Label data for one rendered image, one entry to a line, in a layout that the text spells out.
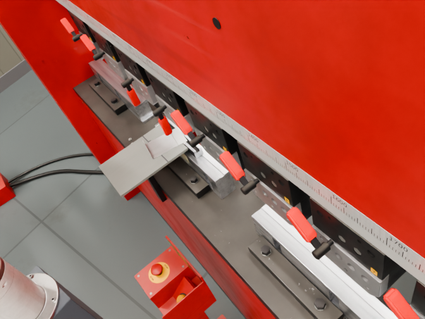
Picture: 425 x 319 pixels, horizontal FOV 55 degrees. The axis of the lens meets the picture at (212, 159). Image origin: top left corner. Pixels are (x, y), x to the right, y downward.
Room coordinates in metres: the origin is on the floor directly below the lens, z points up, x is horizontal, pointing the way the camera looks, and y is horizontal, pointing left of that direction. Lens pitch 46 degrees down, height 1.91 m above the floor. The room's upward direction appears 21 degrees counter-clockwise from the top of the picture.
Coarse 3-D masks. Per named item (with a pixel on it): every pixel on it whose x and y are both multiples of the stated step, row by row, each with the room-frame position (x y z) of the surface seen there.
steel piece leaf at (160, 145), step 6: (156, 138) 1.06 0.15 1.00; (162, 138) 1.05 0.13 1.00; (168, 138) 1.04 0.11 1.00; (150, 144) 1.05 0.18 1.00; (156, 144) 1.03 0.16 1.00; (162, 144) 1.02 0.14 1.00; (168, 144) 1.01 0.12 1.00; (174, 144) 1.00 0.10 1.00; (150, 150) 1.02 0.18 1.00; (156, 150) 1.01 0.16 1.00; (162, 150) 1.00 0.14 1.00; (168, 150) 0.98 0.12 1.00; (156, 156) 0.98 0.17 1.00
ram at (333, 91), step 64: (128, 0) 0.84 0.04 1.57; (192, 0) 0.57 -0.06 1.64; (256, 0) 0.43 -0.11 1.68; (320, 0) 0.33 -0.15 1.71; (384, 0) 0.27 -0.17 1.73; (192, 64) 0.65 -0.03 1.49; (256, 64) 0.45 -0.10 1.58; (320, 64) 0.34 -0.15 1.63; (384, 64) 0.27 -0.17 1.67; (256, 128) 0.49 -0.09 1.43; (320, 128) 0.35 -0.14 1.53; (384, 128) 0.26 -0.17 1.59; (384, 192) 0.25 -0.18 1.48
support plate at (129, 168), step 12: (156, 132) 1.09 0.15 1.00; (132, 144) 1.08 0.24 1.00; (144, 144) 1.06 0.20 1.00; (180, 144) 0.99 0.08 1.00; (120, 156) 1.05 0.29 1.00; (132, 156) 1.02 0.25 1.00; (144, 156) 1.00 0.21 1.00; (168, 156) 0.96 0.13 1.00; (108, 168) 1.01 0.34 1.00; (120, 168) 0.99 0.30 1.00; (132, 168) 0.97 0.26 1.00; (144, 168) 0.95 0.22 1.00; (156, 168) 0.93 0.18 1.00; (120, 180) 0.94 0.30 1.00; (132, 180) 0.92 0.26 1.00; (144, 180) 0.90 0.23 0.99; (120, 192) 0.89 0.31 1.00
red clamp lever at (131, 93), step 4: (128, 80) 1.07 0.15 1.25; (132, 80) 1.07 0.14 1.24; (124, 84) 1.06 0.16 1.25; (128, 84) 1.07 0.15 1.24; (124, 88) 1.07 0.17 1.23; (128, 88) 1.07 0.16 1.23; (132, 88) 1.08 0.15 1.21; (128, 92) 1.07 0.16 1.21; (132, 92) 1.07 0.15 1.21; (132, 96) 1.06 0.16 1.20; (136, 96) 1.07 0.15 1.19; (132, 100) 1.06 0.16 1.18; (136, 100) 1.06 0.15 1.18; (136, 104) 1.06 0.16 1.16
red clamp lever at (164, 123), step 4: (160, 108) 0.88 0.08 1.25; (164, 108) 0.89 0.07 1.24; (152, 112) 0.88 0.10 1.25; (156, 112) 0.88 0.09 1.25; (160, 112) 0.88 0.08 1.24; (156, 116) 0.87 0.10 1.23; (160, 116) 0.88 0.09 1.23; (164, 116) 0.89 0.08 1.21; (160, 120) 0.88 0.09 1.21; (164, 120) 0.88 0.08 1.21; (160, 124) 0.88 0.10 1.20; (164, 124) 0.88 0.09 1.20; (168, 124) 0.88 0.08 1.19; (164, 128) 0.87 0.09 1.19; (168, 128) 0.88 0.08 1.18; (164, 132) 0.88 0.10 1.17; (168, 132) 0.88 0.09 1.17
